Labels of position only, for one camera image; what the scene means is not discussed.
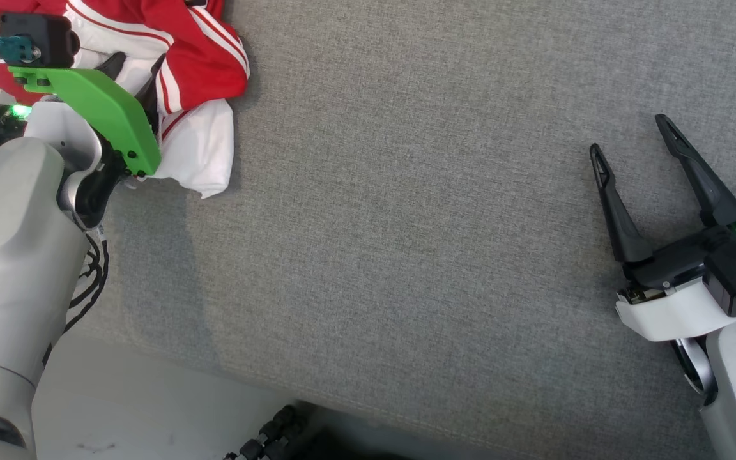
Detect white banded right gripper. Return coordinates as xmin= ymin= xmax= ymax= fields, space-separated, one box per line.
xmin=590 ymin=114 xmax=736 ymax=342

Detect black ribbed cable conduit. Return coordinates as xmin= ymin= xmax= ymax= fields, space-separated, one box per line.
xmin=224 ymin=404 xmax=308 ymax=460

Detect thin black arm cables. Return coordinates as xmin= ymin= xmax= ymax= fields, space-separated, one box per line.
xmin=61 ymin=230 xmax=111 ymax=334

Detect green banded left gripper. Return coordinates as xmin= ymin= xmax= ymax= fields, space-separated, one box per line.
xmin=0 ymin=51 xmax=165 ymax=229

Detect black cable with teal plug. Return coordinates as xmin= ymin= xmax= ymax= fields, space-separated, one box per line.
xmin=0 ymin=35 xmax=41 ymax=81

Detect red jersey with white sleeves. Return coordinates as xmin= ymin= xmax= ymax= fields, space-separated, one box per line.
xmin=0 ymin=0 xmax=251 ymax=200

